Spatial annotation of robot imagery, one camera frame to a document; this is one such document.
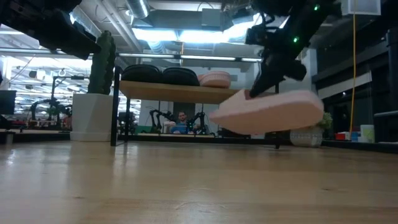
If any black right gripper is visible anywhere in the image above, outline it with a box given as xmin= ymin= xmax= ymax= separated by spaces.
xmin=249 ymin=37 xmax=308 ymax=98

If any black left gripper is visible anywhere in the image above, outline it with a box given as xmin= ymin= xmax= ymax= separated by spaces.
xmin=37 ymin=9 xmax=102 ymax=61

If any pink slide slipper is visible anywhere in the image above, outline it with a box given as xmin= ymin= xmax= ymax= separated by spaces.
xmin=197 ymin=70 xmax=232 ymax=89
xmin=208 ymin=89 xmax=325 ymax=136

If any black slide slipper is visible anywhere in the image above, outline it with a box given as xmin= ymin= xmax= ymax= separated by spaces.
xmin=161 ymin=67 xmax=201 ymax=87
xmin=121 ymin=63 xmax=162 ymax=84

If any hanging linear light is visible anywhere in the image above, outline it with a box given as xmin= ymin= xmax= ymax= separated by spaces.
xmin=178 ymin=55 xmax=262 ymax=63
xmin=117 ymin=52 xmax=175 ymax=59

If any round succulent in pot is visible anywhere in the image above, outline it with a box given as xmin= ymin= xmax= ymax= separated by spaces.
xmin=289 ymin=111 xmax=334 ymax=148

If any tall cactus in white pot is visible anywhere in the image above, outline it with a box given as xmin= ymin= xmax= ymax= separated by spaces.
xmin=69 ymin=29 xmax=118 ymax=142

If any person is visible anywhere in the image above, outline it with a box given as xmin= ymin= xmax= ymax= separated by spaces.
xmin=170 ymin=110 xmax=200 ymax=135

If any dark background monitor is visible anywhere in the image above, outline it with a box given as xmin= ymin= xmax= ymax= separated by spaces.
xmin=0 ymin=90 xmax=17 ymax=116

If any pale green tub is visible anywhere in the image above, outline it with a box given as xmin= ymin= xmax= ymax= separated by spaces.
xmin=359 ymin=124 xmax=376 ymax=142

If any white ceiling box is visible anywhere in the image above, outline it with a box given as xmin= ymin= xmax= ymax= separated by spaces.
xmin=340 ymin=0 xmax=382 ymax=16

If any dark cabinet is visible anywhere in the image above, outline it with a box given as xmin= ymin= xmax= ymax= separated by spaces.
xmin=373 ymin=110 xmax=398 ymax=142

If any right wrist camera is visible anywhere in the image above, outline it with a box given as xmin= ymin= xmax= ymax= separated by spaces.
xmin=244 ymin=24 xmax=266 ymax=46

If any silver ventilation duct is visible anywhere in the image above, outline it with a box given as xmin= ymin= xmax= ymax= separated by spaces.
xmin=126 ymin=0 xmax=150 ymax=19

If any wooden shelf with black frame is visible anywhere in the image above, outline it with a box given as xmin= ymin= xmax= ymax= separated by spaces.
xmin=110 ymin=65 xmax=282 ymax=149

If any yellow hanging cable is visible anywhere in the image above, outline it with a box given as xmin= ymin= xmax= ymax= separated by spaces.
xmin=348 ymin=14 xmax=357 ymax=135

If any black aluminium table frame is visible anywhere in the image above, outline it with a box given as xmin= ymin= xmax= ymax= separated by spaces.
xmin=0 ymin=129 xmax=398 ymax=153

